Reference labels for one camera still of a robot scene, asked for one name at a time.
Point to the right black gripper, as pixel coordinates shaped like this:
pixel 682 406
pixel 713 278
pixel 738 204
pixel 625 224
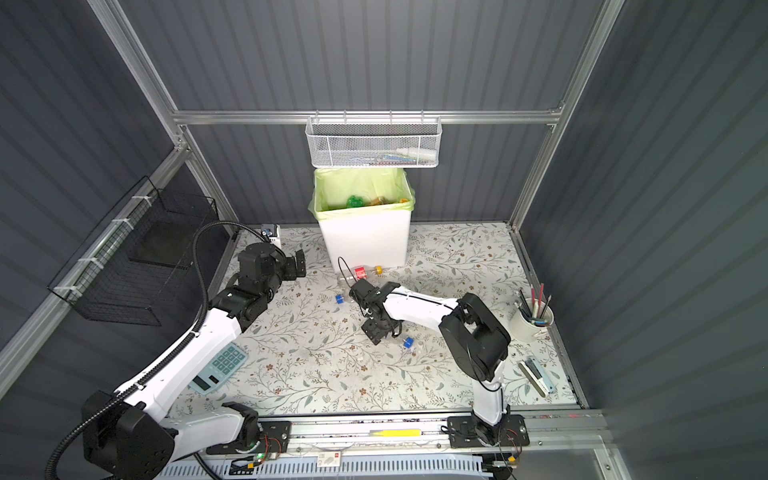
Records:
pixel 372 332

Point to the white tube in basket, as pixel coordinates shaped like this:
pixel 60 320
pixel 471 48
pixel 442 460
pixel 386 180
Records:
pixel 418 154

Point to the green bottle upper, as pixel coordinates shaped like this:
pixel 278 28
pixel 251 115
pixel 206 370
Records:
pixel 355 201

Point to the white plastic trash bin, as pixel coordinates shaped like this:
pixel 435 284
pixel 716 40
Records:
pixel 366 236

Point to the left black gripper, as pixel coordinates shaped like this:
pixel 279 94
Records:
pixel 290 272

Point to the stapler on table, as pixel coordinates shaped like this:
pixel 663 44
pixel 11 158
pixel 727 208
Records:
pixel 535 373

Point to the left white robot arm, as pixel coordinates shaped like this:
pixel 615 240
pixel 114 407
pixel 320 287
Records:
pixel 127 432

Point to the clear bottle red label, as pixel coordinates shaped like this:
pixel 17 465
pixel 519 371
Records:
pixel 354 274

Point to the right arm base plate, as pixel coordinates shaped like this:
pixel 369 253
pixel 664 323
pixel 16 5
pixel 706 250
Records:
pixel 469 431

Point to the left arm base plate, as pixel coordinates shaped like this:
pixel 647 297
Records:
pixel 264 437

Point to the white wire mesh basket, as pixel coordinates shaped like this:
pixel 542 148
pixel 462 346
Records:
pixel 348 144

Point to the pens in cup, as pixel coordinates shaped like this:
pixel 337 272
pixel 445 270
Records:
pixel 535 306

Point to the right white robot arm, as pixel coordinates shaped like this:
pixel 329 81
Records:
pixel 476 339

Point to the white paper cup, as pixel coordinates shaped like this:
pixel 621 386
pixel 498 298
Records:
pixel 526 331

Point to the green bin liner bag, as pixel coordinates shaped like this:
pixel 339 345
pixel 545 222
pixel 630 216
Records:
pixel 384 189

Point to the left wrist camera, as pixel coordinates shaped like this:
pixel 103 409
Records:
pixel 272 233

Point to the black wire mesh basket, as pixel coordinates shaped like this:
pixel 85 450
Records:
pixel 140 271

